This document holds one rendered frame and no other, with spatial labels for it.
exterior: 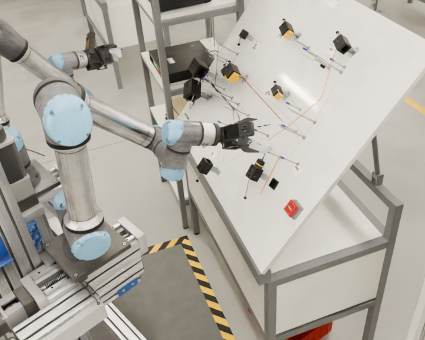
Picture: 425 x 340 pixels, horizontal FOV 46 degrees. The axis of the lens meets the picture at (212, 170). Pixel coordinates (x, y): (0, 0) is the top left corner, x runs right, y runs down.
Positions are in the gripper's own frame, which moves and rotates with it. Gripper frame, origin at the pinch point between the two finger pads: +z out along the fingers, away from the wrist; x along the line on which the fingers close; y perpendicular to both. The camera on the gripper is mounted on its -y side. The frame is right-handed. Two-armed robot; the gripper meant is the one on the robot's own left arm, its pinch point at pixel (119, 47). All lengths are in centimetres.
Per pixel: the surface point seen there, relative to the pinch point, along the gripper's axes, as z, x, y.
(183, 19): 44.1, -0.4, -8.9
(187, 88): 33.3, -7.8, 24.2
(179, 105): 62, -52, 21
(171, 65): 52, -32, 2
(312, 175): 13, 57, 87
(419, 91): 320, -38, 75
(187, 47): 73, -37, -8
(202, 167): 12, 2, 65
